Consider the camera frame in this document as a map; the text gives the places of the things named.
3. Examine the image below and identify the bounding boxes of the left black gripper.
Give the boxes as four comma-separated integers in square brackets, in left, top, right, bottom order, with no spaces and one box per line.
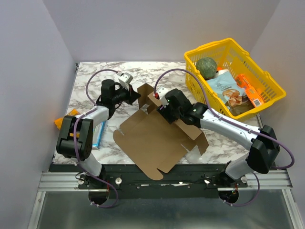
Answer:
[112,83,141,105]

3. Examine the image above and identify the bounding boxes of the brown cardboard box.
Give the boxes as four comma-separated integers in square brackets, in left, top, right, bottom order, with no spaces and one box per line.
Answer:
[113,83,209,180]

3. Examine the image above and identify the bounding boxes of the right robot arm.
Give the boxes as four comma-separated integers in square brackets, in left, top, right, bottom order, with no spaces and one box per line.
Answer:
[155,87,280,187]

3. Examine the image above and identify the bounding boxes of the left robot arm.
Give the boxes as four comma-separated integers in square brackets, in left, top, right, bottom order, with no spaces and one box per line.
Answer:
[56,78,141,188]

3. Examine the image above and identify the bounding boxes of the blue toothpaste box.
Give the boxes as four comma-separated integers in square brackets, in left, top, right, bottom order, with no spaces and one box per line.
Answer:
[92,121,106,149]

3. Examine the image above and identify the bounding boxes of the orange snack box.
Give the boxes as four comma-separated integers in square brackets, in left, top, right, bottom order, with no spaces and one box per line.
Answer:
[235,74,265,107]

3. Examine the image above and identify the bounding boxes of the green round melon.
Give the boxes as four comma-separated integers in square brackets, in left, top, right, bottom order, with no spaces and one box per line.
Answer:
[195,57,217,80]

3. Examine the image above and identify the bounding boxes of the white orange bottle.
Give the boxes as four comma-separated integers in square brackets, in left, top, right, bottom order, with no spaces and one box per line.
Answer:
[215,67,229,78]

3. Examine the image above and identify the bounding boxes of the light blue snack pouch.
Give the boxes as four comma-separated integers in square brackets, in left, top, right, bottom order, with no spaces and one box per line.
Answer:
[207,72,246,109]

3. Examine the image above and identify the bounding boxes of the yellow plastic basket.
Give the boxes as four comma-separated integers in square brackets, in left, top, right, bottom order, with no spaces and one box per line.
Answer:
[184,38,286,121]

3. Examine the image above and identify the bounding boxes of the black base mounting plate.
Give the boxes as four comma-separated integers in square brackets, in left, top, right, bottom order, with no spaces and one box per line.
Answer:
[49,163,278,200]

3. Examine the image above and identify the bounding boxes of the orange candy bag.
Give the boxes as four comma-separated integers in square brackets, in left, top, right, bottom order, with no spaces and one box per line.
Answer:
[54,109,81,130]

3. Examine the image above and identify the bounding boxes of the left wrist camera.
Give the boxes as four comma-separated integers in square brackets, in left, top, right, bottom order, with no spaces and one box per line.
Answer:
[117,71,133,90]

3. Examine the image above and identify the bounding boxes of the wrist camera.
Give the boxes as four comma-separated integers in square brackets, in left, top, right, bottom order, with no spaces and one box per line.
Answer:
[154,86,169,107]
[117,71,133,90]

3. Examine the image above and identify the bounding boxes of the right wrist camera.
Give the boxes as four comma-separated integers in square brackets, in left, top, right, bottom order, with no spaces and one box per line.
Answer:
[154,86,169,107]

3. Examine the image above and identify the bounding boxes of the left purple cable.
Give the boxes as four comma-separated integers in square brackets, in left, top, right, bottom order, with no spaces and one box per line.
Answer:
[73,69,120,208]

